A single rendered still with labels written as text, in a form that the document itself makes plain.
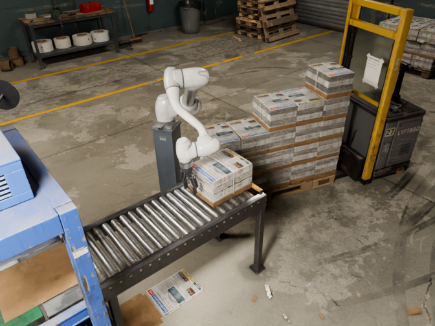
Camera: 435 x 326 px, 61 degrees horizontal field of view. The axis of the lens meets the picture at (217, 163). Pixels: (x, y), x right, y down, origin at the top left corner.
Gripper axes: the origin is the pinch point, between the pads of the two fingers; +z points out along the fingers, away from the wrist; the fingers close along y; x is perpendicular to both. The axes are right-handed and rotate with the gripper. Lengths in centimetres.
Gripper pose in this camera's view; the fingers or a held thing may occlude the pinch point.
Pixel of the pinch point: (189, 188)
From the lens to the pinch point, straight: 261.0
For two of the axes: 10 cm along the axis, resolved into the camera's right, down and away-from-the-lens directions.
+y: -7.2, -3.8, 5.8
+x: -6.9, 4.8, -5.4
